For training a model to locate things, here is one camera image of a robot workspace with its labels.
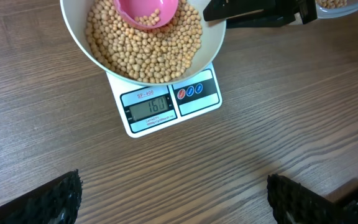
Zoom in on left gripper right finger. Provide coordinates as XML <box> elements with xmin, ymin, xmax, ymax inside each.
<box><xmin>267</xmin><ymin>174</ymin><xmax>356</xmax><ymax>224</ymax></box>

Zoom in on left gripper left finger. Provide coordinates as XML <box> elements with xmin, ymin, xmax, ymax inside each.
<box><xmin>0</xmin><ymin>169</ymin><xmax>83</xmax><ymax>224</ymax></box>

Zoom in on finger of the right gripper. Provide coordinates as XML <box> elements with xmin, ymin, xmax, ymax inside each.
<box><xmin>226</xmin><ymin>14</ymin><xmax>296</xmax><ymax>29</ymax></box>
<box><xmin>203</xmin><ymin>0</ymin><xmax>275</xmax><ymax>21</ymax></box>

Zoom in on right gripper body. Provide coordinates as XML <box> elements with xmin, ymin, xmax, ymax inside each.
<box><xmin>275</xmin><ymin>0</ymin><xmax>318</xmax><ymax>25</ymax></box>

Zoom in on pink measuring scoop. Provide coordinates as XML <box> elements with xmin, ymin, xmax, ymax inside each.
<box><xmin>112</xmin><ymin>0</ymin><xmax>178</xmax><ymax>30</ymax></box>

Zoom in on soybeans in scoop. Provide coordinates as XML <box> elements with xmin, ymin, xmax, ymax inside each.
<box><xmin>134</xmin><ymin>8</ymin><xmax>161</xmax><ymax>27</ymax></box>

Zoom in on soybeans in bowl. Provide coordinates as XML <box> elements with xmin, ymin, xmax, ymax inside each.
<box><xmin>85</xmin><ymin>0</ymin><xmax>203</xmax><ymax>83</ymax></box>

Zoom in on white digital kitchen scale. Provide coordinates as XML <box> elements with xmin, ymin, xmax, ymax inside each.
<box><xmin>107</xmin><ymin>64</ymin><xmax>223</xmax><ymax>138</ymax></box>

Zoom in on white bowl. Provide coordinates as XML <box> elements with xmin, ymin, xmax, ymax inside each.
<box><xmin>60</xmin><ymin>0</ymin><xmax>226</xmax><ymax>86</ymax></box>

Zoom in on clear plastic container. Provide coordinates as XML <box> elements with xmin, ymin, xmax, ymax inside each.
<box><xmin>316</xmin><ymin>0</ymin><xmax>358</xmax><ymax>19</ymax></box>

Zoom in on yellow soybeans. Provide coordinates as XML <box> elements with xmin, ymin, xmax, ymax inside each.
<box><xmin>315</xmin><ymin>0</ymin><xmax>347</xmax><ymax>9</ymax></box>

